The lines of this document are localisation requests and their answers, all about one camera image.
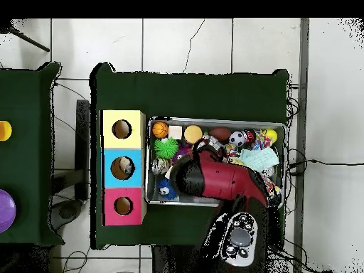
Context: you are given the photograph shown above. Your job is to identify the wooden box with three holes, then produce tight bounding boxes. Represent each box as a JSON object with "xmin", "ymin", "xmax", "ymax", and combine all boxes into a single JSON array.
[{"xmin": 100, "ymin": 109, "xmax": 147, "ymax": 228}]

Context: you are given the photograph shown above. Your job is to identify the green spiky ball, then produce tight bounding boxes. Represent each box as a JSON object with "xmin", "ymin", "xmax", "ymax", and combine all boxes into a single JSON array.
[{"xmin": 153, "ymin": 137, "xmax": 180, "ymax": 160}]

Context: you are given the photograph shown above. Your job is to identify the orange foam disc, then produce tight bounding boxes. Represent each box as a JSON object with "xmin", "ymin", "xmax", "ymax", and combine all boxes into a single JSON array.
[{"xmin": 183, "ymin": 124, "xmax": 203, "ymax": 145}]

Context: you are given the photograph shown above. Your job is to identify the plain wooden cube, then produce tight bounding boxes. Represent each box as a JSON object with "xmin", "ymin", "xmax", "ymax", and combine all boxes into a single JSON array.
[{"xmin": 168, "ymin": 125, "xmax": 183, "ymax": 140}]

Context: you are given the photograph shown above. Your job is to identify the orange toy basketball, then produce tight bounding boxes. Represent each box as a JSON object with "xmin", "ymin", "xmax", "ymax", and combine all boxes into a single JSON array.
[{"xmin": 151, "ymin": 121, "xmax": 169, "ymax": 139}]

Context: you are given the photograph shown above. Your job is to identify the silver toy robot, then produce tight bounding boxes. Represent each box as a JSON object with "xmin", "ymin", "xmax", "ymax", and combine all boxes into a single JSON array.
[{"xmin": 196, "ymin": 134, "xmax": 225, "ymax": 151}]

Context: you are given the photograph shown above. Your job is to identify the blue spiky ball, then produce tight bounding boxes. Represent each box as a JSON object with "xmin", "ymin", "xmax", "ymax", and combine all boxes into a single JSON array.
[{"xmin": 155, "ymin": 177, "xmax": 178, "ymax": 200}]

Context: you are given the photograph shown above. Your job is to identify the brown toy football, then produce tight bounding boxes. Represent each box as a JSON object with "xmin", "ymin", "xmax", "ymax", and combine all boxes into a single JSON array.
[{"xmin": 208, "ymin": 127, "xmax": 232, "ymax": 142}]

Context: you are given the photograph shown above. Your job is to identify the dark green tablecloth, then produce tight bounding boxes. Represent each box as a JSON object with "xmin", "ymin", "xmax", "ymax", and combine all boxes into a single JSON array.
[{"xmin": 90, "ymin": 63, "xmax": 290, "ymax": 250}]

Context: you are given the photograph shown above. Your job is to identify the black and white soccer ball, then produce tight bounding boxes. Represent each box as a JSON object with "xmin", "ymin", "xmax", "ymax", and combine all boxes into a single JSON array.
[{"xmin": 228, "ymin": 130, "xmax": 247, "ymax": 148}]

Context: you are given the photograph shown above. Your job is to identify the mint green knitted cloth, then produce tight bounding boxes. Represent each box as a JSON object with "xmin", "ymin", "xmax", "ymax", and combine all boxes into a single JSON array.
[{"xmin": 238, "ymin": 146, "xmax": 280, "ymax": 173}]

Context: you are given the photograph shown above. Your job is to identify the black flat panel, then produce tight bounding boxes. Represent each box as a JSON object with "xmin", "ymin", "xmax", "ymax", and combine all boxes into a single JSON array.
[{"xmin": 75, "ymin": 99, "xmax": 91, "ymax": 200}]

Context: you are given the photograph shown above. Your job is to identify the grey round base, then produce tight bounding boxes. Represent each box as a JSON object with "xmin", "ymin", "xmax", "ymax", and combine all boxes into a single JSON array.
[{"xmin": 50, "ymin": 198, "xmax": 84, "ymax": 231}]

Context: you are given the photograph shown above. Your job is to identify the neighbouring green table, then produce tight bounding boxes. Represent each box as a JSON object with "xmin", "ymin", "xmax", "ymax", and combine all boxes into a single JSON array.
[{"xmin": 0, "ymin": 62, "xmax": 65, "ymax": 247}]

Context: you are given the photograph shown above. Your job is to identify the yellow round object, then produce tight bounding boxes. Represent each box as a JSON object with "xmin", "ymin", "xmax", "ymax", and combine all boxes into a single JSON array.
[{"xmin": 0, "ymin": 120, "xmax": 13, "ymax": 142}]

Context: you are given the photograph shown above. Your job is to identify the purple ball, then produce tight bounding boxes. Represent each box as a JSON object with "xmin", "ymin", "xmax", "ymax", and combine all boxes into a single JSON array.
[{"xmin": 0, "ymin": 188, "xmax": 17, "ymax": 234}]

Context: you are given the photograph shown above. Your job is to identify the black tripod leg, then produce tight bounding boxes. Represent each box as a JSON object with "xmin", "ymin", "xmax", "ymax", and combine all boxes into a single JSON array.
[{"xmin": 0, "ymin": 19, "xmax": 50, "ymax": 53}]

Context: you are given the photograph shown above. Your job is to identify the silver wire mesh bin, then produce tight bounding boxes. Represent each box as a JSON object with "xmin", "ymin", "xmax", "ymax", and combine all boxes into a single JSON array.
[{"xmin": 144, "ymin": 116, "xmax": 287, "ymax": 210}]

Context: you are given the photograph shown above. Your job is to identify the black power cable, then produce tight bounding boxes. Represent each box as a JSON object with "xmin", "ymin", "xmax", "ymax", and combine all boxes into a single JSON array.
[{"xmin": 287, "ymin": 158, "xmax": 364, "ymax": 176}]

